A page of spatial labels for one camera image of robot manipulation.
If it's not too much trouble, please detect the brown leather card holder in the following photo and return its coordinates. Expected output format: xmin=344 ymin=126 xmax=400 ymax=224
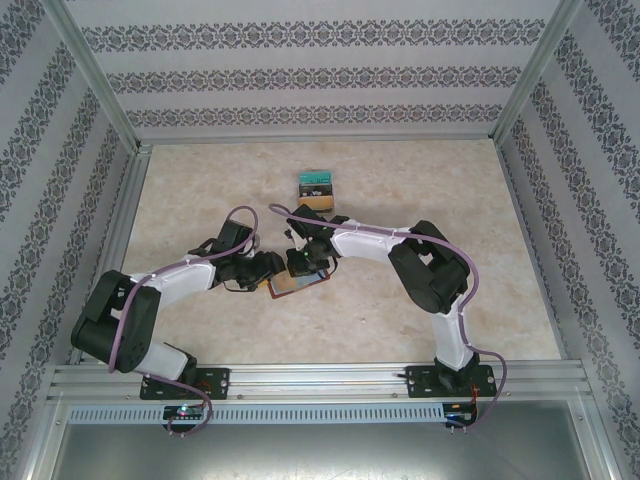
xmin=267 ymin=267 xmax=332 ymax=301

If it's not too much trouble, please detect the wooden card box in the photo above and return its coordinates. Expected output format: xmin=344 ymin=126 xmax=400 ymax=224
xmin=295 ymin=169 xmax=336 ymax=217

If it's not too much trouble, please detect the small controller circuit board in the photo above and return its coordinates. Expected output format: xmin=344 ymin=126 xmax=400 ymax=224
xmin=446 ymin=402 xmax=480 ymax=425
xmin=163 ymin=404 xmax=206 ymax=422

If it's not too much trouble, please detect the grey metal shelf panel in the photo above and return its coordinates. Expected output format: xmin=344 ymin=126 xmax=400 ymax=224
xmin=29 ymin=422 xmax=616 ymax=480

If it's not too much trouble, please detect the aluminium frame cross beam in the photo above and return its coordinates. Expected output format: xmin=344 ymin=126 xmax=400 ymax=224
xmin=134 ymin=135 xmax=499 ymax=147

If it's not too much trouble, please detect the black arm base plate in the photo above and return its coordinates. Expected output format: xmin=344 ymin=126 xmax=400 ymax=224
xmin=139 ymin=367 xmax=231 ymax=401
xmin=405 ymin=364 xmax=501 ymax=400

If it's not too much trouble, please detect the aluminium mounting rail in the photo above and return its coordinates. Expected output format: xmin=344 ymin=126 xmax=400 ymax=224
xmin=49 ymin=363 xmax=591 ymax=401

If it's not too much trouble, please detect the aluminium side rail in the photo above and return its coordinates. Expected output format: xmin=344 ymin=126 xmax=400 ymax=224
xmin=497 ymin=142 xmax=587 ymax=362
xmin=69 ymin=144 xmax=154 ymax=366

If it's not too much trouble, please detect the slotted grey cable duct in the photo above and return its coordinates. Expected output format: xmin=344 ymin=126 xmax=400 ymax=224
xmin=67 ymin=403 xmax=446 ymax=425

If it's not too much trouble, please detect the aluminium frame post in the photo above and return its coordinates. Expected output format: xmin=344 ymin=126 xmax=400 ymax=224
xmin=491 ymin=0 xmax=587 ymax=146
xmin=47 ymin=0 xmax=144 ymax=151

